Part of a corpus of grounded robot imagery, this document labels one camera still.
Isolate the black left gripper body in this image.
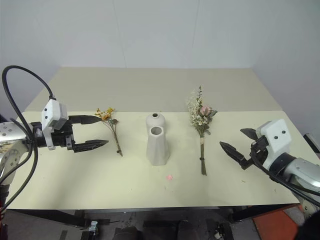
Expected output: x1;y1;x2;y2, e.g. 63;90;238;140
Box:
50;122;76;152

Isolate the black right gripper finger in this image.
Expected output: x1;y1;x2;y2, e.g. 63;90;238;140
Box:
239;127;258;141
219;141;248;170

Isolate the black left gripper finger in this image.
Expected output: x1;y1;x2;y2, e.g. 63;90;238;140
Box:
72;139;110;154
67;114;104;126

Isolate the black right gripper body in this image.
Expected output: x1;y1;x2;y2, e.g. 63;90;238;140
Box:
242;135;270;171

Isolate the tall white faceted vase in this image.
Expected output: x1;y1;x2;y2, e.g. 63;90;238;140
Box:
145;126;172;167

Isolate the round white ceramic vase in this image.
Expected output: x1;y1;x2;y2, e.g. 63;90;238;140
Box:
145;112;167;134

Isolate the yellow dried flower sprig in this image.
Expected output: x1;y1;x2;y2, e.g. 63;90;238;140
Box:
94;107;124;158

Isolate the pink rose dried bouquet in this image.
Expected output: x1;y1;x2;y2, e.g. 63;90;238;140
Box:
185;85;219;176

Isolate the black object beside table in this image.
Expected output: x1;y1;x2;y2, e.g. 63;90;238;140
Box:
303;133;320;154

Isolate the orange floor mat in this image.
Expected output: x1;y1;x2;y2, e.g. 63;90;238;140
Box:
251;209;302;240

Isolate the large dark rounded shape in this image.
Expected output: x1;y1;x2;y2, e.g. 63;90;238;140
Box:
296;206;320;240

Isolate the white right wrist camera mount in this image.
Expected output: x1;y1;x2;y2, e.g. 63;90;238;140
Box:
254;118;292;170

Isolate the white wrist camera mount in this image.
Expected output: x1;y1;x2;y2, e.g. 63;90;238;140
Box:
40;99;69;151
254;118;292;170

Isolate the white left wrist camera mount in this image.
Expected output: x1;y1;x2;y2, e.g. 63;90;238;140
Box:
40;99;69;151

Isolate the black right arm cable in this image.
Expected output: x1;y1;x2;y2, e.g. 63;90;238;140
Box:
249;146;320;209

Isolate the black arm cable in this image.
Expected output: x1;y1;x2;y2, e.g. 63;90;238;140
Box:
1;65;56;209
249;146;320;209

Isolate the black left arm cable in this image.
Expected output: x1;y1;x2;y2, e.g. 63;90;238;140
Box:
1;65;56;209

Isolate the black metal table frame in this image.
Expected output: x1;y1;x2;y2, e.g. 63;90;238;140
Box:
13;203;302;230

